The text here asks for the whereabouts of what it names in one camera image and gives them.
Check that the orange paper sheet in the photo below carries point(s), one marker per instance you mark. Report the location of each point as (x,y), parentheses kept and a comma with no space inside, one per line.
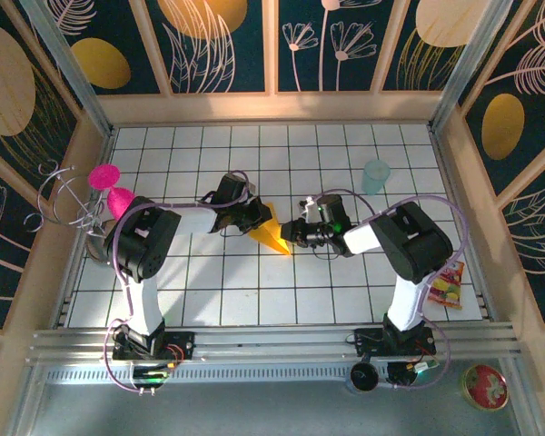
(274,238)

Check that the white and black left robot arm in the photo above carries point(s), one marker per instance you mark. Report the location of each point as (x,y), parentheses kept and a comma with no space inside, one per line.
(145,300)

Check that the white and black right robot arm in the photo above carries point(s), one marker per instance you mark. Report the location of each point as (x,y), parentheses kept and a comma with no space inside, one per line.
(406,304)

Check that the translucent teal plastic cup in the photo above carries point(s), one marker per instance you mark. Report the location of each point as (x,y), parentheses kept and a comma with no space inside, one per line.
(376,177)

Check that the colourful fruit candy bag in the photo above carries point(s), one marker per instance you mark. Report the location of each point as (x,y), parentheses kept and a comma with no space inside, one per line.
(449,290)

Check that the pink plastic goblet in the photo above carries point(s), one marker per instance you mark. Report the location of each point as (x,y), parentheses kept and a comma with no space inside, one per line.
(103,177)

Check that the black round knob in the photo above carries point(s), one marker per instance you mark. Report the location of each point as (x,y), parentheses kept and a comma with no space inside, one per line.
(364,377)

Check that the round red tin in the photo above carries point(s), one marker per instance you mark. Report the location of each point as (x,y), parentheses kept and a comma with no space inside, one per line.
(485,388)

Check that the long aluminium mounting rail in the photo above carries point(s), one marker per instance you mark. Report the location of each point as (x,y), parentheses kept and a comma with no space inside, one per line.
(277,340)

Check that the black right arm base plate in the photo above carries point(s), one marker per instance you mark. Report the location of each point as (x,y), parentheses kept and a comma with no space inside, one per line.
(368,343)

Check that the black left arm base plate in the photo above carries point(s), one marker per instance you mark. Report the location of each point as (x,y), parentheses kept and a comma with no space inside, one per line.
(184,345)

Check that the aluminium side rail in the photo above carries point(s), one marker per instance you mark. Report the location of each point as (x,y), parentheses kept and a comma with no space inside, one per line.
(84,231)
(470,236)

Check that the aluminium frame post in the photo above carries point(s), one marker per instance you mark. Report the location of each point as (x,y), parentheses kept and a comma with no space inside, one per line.
(470,68)
(68,68)

